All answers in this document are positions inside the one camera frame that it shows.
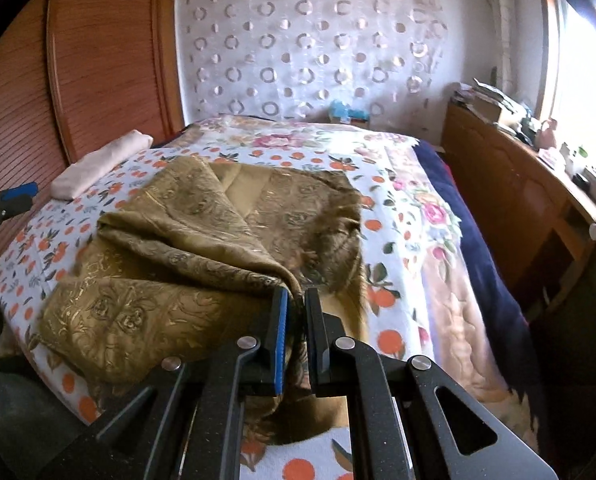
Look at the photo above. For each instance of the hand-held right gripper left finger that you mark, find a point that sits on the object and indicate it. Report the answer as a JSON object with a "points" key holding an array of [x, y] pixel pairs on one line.
{"points": [[278, 340]]}

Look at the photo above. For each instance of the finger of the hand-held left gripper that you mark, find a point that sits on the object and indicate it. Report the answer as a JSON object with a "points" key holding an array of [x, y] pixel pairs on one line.
{"points": [[19, 191], [8, 206]]}

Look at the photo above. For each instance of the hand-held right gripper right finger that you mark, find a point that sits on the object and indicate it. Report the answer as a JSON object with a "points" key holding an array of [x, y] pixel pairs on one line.
{"points": [[319, 340]]}

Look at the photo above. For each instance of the beige cloth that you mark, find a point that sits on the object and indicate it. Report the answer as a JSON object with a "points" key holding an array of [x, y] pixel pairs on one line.
{"points": [[103, 160]]}

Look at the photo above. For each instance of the gold patterned garment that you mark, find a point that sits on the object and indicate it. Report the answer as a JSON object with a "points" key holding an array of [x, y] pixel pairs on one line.
{"points": [[178, 240]]}

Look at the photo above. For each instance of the white orange-print cloth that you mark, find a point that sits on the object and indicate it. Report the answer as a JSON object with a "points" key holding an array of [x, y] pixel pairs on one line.
{"points": [[43, 240]]}

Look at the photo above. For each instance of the floral quilt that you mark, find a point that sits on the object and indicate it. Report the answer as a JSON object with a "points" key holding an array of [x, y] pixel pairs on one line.
{"points": [[447, 300]]}

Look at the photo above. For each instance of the wooden wardrobe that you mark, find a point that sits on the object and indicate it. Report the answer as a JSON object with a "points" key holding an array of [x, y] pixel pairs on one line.
{"points": [[103, 60]]}

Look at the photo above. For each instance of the navy blanket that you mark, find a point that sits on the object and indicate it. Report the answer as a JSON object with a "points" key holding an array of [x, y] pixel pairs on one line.
{"points": [[482, 240]]}

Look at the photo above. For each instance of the cardboard box with blue tissue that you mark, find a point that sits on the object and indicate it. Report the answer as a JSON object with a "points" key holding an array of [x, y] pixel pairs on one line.
{"points": [[350, 120]]}

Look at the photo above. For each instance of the wooden cabinet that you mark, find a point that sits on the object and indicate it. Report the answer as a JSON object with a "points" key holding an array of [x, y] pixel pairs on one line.
{"points": [[502, 180]]}

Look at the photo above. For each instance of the white circle-pattern curtain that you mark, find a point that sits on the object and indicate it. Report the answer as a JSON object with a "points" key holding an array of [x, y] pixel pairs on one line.
{"points": [[318, 50]]}

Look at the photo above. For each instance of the pile of books and papers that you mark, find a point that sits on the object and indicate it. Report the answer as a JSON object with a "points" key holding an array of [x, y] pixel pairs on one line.
{"points": [[487, 100]]}

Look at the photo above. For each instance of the pink figurine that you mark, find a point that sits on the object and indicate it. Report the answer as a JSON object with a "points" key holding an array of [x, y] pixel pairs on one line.
{"points": [[550, 135]]}

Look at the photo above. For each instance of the row of small bottles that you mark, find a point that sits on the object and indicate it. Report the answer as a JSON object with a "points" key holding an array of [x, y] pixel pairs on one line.
{"points": [[587, 170]]}

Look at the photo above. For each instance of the window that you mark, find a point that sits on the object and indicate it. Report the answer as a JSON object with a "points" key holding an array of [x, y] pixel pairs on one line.
{"points": [[582, 85]]}

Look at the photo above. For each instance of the white lace window curtain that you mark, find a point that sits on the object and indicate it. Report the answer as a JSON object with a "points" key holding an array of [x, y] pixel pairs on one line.
{"points": [[500, 20]]}

